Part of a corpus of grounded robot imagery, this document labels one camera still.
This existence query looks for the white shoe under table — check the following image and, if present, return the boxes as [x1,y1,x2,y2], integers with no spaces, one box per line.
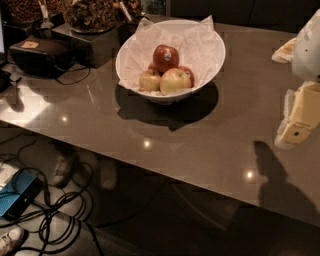
[52,154,76,188]

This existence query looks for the glass jar of nuts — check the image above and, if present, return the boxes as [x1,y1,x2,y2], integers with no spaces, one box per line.
[0,0,62,24]

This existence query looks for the white shoe bottom left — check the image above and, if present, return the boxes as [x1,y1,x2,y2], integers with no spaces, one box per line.
[0,227,24,256]

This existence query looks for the metal scoop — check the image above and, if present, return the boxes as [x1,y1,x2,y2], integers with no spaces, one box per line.
[38,0,54,29]

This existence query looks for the white bowl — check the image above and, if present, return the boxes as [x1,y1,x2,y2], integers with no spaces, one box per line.
[115,19,227,105]

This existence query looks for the black floor cables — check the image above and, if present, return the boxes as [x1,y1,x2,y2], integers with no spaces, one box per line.
[0,133,104,256]

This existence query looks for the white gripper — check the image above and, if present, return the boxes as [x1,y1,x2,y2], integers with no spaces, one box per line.
[271,9,320,149]

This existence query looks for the yellow apple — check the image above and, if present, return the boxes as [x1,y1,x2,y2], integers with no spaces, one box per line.
[139,69,161,92]
[160,68,192,95]

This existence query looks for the yellow apple front left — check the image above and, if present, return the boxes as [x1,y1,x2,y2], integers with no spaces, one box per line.
[139,69,161,92]

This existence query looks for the glass jar of granola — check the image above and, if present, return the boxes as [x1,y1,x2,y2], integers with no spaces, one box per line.
[64,0,115,34]

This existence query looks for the red apple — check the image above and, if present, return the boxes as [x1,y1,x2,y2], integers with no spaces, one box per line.
[178,66,195,87]
[153,45,180,72]

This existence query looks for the black device with label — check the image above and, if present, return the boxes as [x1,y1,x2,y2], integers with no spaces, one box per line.
[9,36,74,78]

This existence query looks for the black cable on table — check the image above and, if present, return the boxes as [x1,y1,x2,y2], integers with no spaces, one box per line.
[54,64,92,86]

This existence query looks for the black square jar stand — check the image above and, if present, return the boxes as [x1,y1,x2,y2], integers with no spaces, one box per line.
[52,24,120,68]

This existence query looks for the yellow apple front right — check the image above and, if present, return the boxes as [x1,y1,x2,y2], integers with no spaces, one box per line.
[160,68,192,95]

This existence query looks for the blue box on floor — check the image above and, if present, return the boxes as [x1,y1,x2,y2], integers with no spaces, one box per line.
[0,169,38,220]

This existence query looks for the white paper liner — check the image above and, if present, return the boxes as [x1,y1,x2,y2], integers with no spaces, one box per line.
[117,15,221,94]

